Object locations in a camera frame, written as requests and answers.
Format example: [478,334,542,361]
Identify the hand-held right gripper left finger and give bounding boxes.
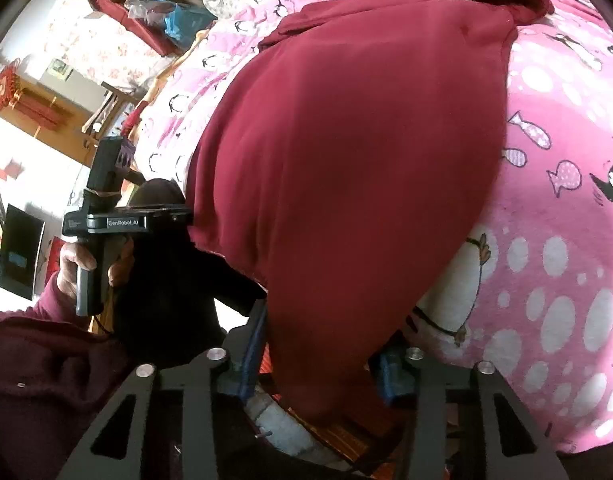
[54,300,273,480]

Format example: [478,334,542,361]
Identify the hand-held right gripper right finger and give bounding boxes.
[376,341,572,480]

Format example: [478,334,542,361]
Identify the dark red sweater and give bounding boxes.
[186,0,554,426]

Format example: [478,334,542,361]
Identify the person's left forearm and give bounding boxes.
[29,270,90,328]

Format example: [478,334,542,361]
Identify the person's left hand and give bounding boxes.
[55,237,137,312]

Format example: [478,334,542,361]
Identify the dark cloth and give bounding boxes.
[111,178,268,361]

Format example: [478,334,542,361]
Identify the black flat panel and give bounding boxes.
[0,204,46,302]

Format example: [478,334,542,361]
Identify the wooden chair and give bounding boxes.
[81,80,150,147]

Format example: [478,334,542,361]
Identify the person's maroon sweater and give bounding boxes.
[0,306,154,480]

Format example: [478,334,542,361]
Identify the pink penguin print blanket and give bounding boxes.
[131,0,613,456]

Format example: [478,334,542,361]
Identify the red wooden bench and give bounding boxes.
[84,0,190,57]

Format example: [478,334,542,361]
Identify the blue plastic bag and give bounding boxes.
[164,2,218,40]

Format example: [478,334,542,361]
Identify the clear plastic bag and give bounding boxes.
[125,0,163,23]

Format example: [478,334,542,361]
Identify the red knot wall decoration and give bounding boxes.
[0,57,23,127]

